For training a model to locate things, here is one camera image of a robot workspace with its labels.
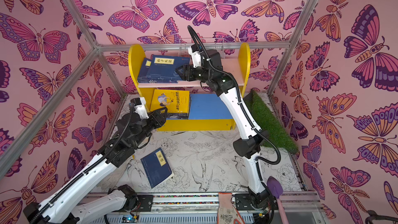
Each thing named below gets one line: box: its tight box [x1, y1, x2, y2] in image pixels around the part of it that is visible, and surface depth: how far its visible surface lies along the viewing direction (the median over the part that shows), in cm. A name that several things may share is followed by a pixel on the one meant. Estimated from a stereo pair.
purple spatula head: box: [266, 175, 283, 199], surface depth 78 cm
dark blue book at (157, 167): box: [140, 147, 175, 189], surface depth 86 cm
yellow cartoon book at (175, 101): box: [150, 89, 191, 114], surface depth 90 cm
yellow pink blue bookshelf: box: [128, 42, 251, 132], surface depth 73 cm
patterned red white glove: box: [217, 192, 246, 224], surface depth 71 cm
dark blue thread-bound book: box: [146, 54, 191, 81], surface depth 72 cm
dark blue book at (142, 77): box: [137, 57, 153, 83], surface depth 71 cm
